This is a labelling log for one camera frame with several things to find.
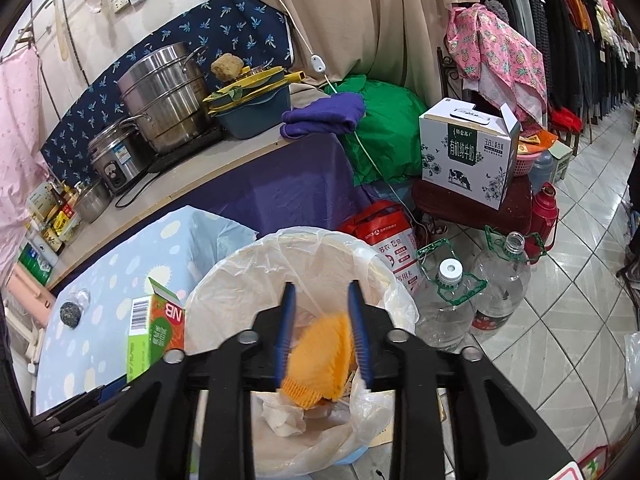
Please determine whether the brown loofah sponge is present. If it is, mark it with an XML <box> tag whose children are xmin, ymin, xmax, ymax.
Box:
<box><xmin>210</xmin><ymin>52</ymin><xmax>246</xmax><ymax>81</ymax></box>

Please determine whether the row of hanging clothes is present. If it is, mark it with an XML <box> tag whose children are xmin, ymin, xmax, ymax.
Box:
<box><xmin>480</xmin><ymin>0</ymin><xmax>640</xmax><ymax>126</ymax></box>

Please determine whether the steel wool scrubber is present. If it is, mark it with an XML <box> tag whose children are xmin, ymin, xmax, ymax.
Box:
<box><xmin>59</xmin><ymin>301</ymin><xmax>82</xmax><ymax>330</ymax></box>

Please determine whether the white cord with switch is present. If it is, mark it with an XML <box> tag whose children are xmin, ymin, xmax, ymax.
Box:
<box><xmin>250</xmin><ymin>0</ymin><xmax>416</xmax><ymax>221</ymax></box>

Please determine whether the white plastic rack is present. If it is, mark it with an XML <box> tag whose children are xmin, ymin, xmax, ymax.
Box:
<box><xmin>0</xmin><ymin>305</ymin><xmax>43</xmax><ymax>376</ymax></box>

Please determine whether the silver rice cooker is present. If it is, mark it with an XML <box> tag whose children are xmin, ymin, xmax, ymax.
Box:
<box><xmin>87</xmin><ymin>122</ymin><xmax>151</xmax><ymax>196</ymax></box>

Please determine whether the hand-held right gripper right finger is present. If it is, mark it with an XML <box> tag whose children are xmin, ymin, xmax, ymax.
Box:
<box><xmin>347</xmin><ymin>280</ymin><xmax>576</xmax><ymax>480</ymax></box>

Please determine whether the navy leaf patterned cloth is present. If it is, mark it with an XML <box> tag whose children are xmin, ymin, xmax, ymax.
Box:
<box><xmin>40</xmin><ymin>0</ymin><xmax>293</xmax><ymax>181</ymax></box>

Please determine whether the orange packet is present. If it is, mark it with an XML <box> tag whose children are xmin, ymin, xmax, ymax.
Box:
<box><xmin>517</xmin><ymin>130</ymin><xmax>558</xmax><ymax>156</ymax></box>

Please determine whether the orange foam fruit net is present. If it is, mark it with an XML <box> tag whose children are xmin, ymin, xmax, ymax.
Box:
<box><xmin>280</xmin><ymin>312</ymin><xmax>358</xmax><ymax>408</ymax></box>

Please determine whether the green white packet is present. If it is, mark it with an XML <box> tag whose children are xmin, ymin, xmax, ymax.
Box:
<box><xmin>17</xmin><ymin>242</ymin><xmax>56</xmax><ymax>286</ymax></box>

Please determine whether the green plastic bag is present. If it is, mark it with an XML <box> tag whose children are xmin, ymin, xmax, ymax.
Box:
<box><xmin>324</xmin><ymin>74</ymin><xmax>430</xmax><ymax>187</ymax></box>

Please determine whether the light blue dotted tablecloth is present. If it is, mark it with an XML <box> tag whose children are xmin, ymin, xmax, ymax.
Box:
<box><xmin>32</xmin><ymin>205</ymin><xmax>261</xmax><ymax>416</ymax></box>

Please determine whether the dark purple table skirt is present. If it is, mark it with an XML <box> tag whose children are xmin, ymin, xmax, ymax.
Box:
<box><xmin>50</xmin><ymin>132</ymin><xmax>371</xmax><ymax>291</ymax></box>

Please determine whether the beige curtain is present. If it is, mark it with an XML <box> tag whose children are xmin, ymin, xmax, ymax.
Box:
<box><xmin>248</xmin><ymin>0</ymin><xmax>481</xmax><ymax>111</ymax></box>

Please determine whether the small steel pot with lid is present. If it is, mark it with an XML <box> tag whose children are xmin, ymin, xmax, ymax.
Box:
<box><xmin>75</xmin><ymin>180</ymin><xmax>113</xmax><ymax>224</ymax></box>

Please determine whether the white plastic bag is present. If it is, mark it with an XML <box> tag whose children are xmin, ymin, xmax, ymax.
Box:
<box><xmin>622</xmin><ymin>332</ymin><xmax>640</xmax><ymax>401</ymax></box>

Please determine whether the black induction cooker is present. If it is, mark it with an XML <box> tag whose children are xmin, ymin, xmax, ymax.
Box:
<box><xmin>147</xmin><ymin>125</ymin><xmax>226</xmax><ymax>173</ymax></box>

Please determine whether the red cloth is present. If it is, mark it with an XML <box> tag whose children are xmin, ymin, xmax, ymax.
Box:
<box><xmin>547</xmin><ymin>107</ymin><xmax>583</xmax><ymax>136</ymax></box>

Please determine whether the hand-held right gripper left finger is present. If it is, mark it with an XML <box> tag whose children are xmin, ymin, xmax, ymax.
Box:
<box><xmin>59</xmin><ymin>282</ymin><xmax>298</xmax><ymax>480</ymax></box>

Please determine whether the red white shopping bag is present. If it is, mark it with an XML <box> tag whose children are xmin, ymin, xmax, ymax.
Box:
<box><xmin>337</xmin><ymin>200</ymin><xmax>418</xmax><ymax>301</ymax></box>

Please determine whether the dark blue plastic basin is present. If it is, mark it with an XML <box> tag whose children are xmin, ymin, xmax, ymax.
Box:
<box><xmin>210</xmin><ymin>82</ymin><xmax>293</xmax><ymax>140</ymax></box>

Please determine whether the white milk carton box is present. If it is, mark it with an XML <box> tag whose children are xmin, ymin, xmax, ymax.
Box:
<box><xmin>419</xmin><ymin>97</ymin><xmax>521</xmax><ymax>211</ymax></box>

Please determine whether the small pale stool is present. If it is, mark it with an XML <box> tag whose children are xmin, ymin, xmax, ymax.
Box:
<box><xmin>547</xmin><ymin>140</ymin><xmax>573</xmax><ymax>181</ymax></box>

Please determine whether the pink plastic basket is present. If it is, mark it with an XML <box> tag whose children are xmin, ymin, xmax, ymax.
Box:
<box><xmin>512</xmin><ymin>147</ymin><xmax>543</xmax><ymax>177</ymax></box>

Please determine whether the red thermos flask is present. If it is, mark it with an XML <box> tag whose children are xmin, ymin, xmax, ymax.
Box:
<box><xmin>522</xmin><ymin>182</ymin><xmax>559</xmax><ymax>265</ymax></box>

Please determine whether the green cardboard box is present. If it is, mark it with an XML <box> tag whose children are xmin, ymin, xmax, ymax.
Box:
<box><xmin>126</xmin><ymin>277</ymin><xmax>187</xmax><ymax>383</ymax></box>

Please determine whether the purple cloth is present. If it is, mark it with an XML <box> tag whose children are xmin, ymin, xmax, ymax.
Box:
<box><xmin>280</xmin><ymin>92</ymin><xmax>368</xmax><ymax>140</ymax></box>

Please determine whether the capped large water bottle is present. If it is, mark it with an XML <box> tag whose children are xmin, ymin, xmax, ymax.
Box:
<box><xmin>414</xmin><ymin>259</ymin><xmax>488</xmax><ymax>352</ymax></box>

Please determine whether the pink pineapple patterned cloth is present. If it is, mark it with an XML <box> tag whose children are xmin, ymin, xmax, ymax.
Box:
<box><xmin>446</xmin><ymin>4</ymin><xmax>548</xmax><ymax>126</ymax></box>

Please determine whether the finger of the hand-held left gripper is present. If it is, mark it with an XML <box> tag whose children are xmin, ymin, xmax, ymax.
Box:
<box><xmin>31</xmin><ymin>377</ymin><xmax>133</xmax><ymax>441</ymax></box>

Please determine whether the stainless steel steamer pot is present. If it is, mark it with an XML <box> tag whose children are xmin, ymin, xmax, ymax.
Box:
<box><xmin>116</xmin><ymin>42</ymin><xmax>213</xmax><ymax>156</ymax></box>

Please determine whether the yellow plastic tray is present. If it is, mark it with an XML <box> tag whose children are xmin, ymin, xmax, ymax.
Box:
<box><xmin>202</xmin><ymin>67</ymin><xmax>306</xmax><ymax>111</ymax></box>

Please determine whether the open large water bottle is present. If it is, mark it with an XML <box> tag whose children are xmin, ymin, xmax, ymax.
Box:
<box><xmin>470</xmin><ymin>225</ymin><xmax>532</xmax><ymax>336</ymax></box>

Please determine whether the trash bin with white liner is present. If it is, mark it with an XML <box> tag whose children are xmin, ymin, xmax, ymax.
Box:
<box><xmin>182</xmin><ymin>227</ymin><xmax>418</xmax><ymax>478</ymax></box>

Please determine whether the row of condiment bottles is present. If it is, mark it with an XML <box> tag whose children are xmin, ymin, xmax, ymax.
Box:
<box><xmin>25</xmin><ymin>175</ymin><xmax>86</xmax><ymax>256</ymax></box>

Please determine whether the pink curtain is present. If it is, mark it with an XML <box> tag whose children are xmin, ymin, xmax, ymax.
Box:
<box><xmin>0</xmin><ymin>50</ymin><xmax>51</xmax><ymax>281</ymax></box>

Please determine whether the black power cable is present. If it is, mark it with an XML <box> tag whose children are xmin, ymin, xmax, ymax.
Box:
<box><xmin>115</xmin><ymin>160</ymin><xmax>161</xmax><ymax>208</ymax></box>

